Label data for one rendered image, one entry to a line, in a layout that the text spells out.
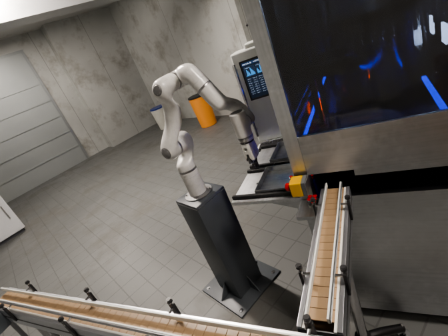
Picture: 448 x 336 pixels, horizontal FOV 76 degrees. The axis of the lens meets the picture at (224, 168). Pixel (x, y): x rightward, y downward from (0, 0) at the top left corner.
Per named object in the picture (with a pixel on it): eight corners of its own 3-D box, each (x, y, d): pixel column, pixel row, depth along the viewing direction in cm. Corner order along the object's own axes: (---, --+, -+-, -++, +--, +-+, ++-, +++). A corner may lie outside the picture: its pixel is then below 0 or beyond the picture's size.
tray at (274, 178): (323, 164, 163) (322, 159, 162) (319, 190, 143) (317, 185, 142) (267, 171, 180) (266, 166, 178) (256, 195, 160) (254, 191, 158)
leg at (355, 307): (374, 336, 152) (348, 224, 121) (375, 353, 145) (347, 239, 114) (355, 333, 156) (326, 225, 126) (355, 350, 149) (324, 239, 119)
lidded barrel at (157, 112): (179, 122, 817) (169, 102, 793) (165, 130, 791) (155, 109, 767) (169, 123, 855) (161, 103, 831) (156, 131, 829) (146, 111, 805)
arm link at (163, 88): (189, 152, 183) (174, 165, 171) (174, 147, 187) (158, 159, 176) (183, 73, 153) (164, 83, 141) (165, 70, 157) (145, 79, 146)
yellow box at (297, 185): (310, 187, 134) (306, 174, 131) (308, 196, 128) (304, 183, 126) (294, 189, 138) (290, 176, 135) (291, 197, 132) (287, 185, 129)
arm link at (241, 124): (241, 132, 155) (234, 139, 148) (233, 109, 150) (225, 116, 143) (255, 129, 150) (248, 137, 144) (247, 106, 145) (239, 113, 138)
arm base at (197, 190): (181, 199, 195) (169, 176, 187) (201, 183, 204) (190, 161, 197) (197, 204, 180) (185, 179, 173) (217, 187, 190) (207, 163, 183)
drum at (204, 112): (222, 119, 670) (211, 89, 641) (208, 129, 646) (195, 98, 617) (210, 120, 706) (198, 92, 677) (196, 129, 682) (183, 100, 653)
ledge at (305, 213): (331, 201, 135) (330, 198, 135) (329, 219, 125) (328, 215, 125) (301, 203, 142) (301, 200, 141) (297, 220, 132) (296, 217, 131)
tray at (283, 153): (329, 138, 189) (327, 133, 188) (325, 157, 169) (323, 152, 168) (279, 146, 206) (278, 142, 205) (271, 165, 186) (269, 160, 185)
